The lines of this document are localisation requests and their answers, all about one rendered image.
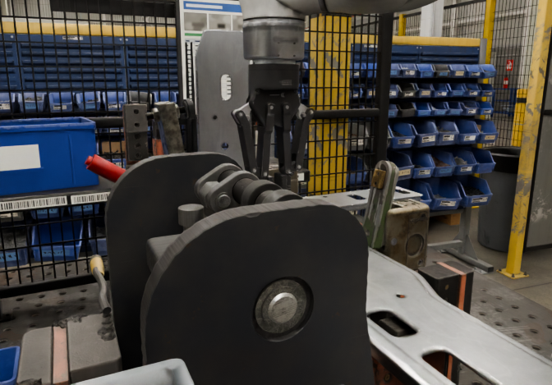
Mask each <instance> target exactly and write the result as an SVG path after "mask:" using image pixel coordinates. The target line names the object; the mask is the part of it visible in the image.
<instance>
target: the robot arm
mask: <svg viewBox="0 0 552 385"><path fill-rule="evenodd" d="M436 1H438V0H239V3H240V5H241V12H242V19H243V25H242V29H243V57H244V58H245V59H246V60H249V61H252V64H249V65H248V74H249V95H248V98H247V100H246V104H245V105H244V106H242V107H241V108H238V109H233V110H232V111H231V115H232V118H233V119H234V121H235V122H236V124H237V129H238V134H239V139H240V144H241V152H242V157H243V162H244V167H245V170H246V171H247V172H250V173H252V174H254V175H256V176H257V177H258V178H259V180H267V181H271V182H273V183H275V184H277V185H278V186H280V187H281V188H282V189H283V190H290V191H291V176H293V175H294V172H295V171H300V170H301V169H302V165H303V160H304V155H305V149H306V140H307V135H308V130H309V125H310V122H311V119H312V117H313V116H314V114H315V110H314V109H313V108H308V107H306V106H305V105H303V104H301V99H300V97H299V95H298V88H299V64H295V62H296V61H299V60H302V59H303V58H304V43H305V28H306V26H305V16H309V15H313V14H317V13H323V12H342V13H348V14H375V13H389V12H399V11H410V10H414V9H417V8H420V7H424V6H427V5H429V4H431V3H433V2H436ZM250 112H251V113H252V115H253V116H254V118H255V119H256V120H257V131H258V138H257V152H256V158H255V149H254V144H253V139H252V134H251V126H250V123H249V120H250ZM296 112H297V113H296ZM295 113H296V116H297V120H296V124H295V129H294V134H293V139H292V149H291V140H290V131H291V120H292V117H293V116H294V114H295ZM273 127H274V128H275V130H276V134H277V146H278V169H279V172H275V173H274V177H273V176H270V175H269V158H270V145H271V134H272V132H273Z"/></svg>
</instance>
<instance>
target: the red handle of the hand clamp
mask: <svg viewBox="0 0 552 385"><path fill-rule="evenodd" d="M85 164H86V165H87V167H86V169H88V170H90V171H92V172H94V173H96V174H98V175H100V176H102V177H104V178H106V179H108V180H110V181H112V182H114V183H116V181H117V179H118V178H119V177H120V176H121V175H122V174H123V173H124V172H125V171H126V170H125V169H123V168H121V167H119V166H117V165H115V164H113V163H111V162H109V161H108V160H106V159H104V158H101V157H100V156H98V155H96V154H94V155H93V157H91V156H89V157H88V158H87V159H86V160H85Z"/></svg>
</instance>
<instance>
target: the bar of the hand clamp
mask: <svg viewBox="0 0 552 385"><path fill-rule="evenodd" d="M181 114H184V116H185V118H187V119H188V120H190V119H194V116H195V115H196V109H195V105H194V103H193V101H192V100H190V99H184V101H183V102H182V107H178V106H177V104H175V103H174V102H172V103H170V102H169V101H167V102H158V103H154V108H151V112H147V113H146V114H145V118H146V120H147V121H148V120H154V122H157V123H158V126H159V134H160V137H161V141H162V146H163V152H164V155H165V154H166V155H170V154H182V153H185V151H184V147H183V143H182V135H181V131H180V126H179V122H178V118H180V115H181Z"/></svg>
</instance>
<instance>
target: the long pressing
mask: <svg viewBox="0 0 552 385"><path fill-rule="evenodd" d="M368 252H369V258H368V274H367V282H368V283H367V291H366V298H367V301H366V318H367V324H368V333H369V337H370V350H371V356H372V357H373V358H374V359H375V360H377V361H378V362H379V363H380V364H381V365H383V366H384V367H385V368H386V369H387V370H388V371H389V372H390V373H391V374H392V375H393V376H394V377H395V378H397V379H398V380H399V381H400V382H401V383H403V384H404V385H456V384H455V383H453V382H452V381H450V380H449V379H448V378H446V377H445V376H444V375H443V374H442V373H440V372H439V371H438V370H436V369H435V368H433V367H432V366H431V365H430V364H428V363H427V362H425V361H424V360H423V359H422V357H423V356H425V355H429V354H432V353H435V352H444V353H447V354H449V355H451V356H452V357H453V358H454V359H456V360H458V361H459V362H460V363H462V364H464V365H465V366H467V367H468V368H469V369H470V370H472V371H473V372H475V373H476V374H478V375H479V376H481V377H482V378H483V379H484V380H486V381H487V382H489V383H491V384H492V385H552V361H550V360H548V359H546V358H545V357H544V356H542V355H539V354H538V353H536V352H534V351H533V350H531V349H529V348H527V347H526V346H524V345H522V344H521V343H519V342H517V341H515V340H513V339H512V338H510V337H508V336H506V335H504V334H503V333H501V332H499V331H497V330H496V329H494V328H492V327H491V326H489V325H487V324H485V323H483V322H481V321H480V320H479V319H476V318H474V317H473V316H471V315H470V314H468V313H466V312H464V311H462V310H461V309H459V308H457V307H456V306H454V305H451V304H450V303H449V302H447V301H445V300H443V299H442V298H441V297H440V296H439V295H438V294H437V293H436V292H435V290H434V289H433V288H432V287H431V285H430V284H429V283H428V282H427V281H426V280H425V279H424V278H423V277H422V275H420V274H419V273H417V272H415V271H414V270H412V269H410V268H408V267H406V266H404V265H403V264H401V263H399V262H397V261H395V260H393V259H391V258H390V257H388V256H386V255H384V254H381V253H380V252H379V251H377V250H374V249H372V248H370V247H369V246H368ZM397 295H402V296H405V297H403V298H399V297H397ZM381 311H384V312H388V313H391V314H392V315H393V316H395V317H396V318H397V319H399V320H401V321H402V322H404V323H405V324H406V325H407V326H409V327H410V328H412V329H413V330H415V331H416V334H413V335H411V336H407V337H394V336H392V335H390V334H389V333H388V332H386V331H385V330H383V328H381V327H380V326H379V325H377V324H376V323H375V322H373V321H372V320H371V319H369V318H368V317H367V315H368V314H373V313H377V312H381Z"/></svg>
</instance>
